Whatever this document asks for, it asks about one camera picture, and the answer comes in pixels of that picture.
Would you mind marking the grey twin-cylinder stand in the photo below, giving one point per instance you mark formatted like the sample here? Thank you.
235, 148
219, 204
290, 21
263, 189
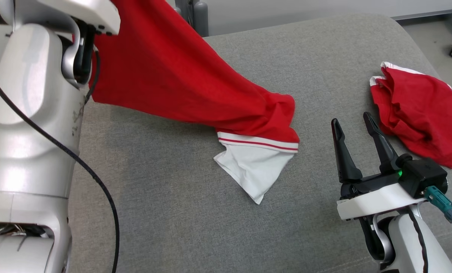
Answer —
200, 19

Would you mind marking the red shorts with white stripe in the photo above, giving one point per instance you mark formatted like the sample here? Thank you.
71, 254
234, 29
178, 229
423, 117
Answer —
419, 113

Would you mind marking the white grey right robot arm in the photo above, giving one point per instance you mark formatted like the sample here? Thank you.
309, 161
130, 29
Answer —
438, 250

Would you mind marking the red basketball jersey white sleeves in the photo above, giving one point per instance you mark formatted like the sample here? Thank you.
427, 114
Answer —
173, 76

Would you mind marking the teal right camera connector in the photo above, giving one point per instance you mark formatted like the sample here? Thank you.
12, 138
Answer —
440, 201

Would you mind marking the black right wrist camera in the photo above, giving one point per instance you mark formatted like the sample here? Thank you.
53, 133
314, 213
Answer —
423, 174

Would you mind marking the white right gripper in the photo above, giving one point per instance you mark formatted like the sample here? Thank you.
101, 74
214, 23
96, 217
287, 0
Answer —
374, 203

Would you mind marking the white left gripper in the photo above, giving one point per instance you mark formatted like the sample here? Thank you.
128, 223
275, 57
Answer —
93, 11

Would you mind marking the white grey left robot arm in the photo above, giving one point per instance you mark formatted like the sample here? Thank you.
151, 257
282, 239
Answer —
25, 151

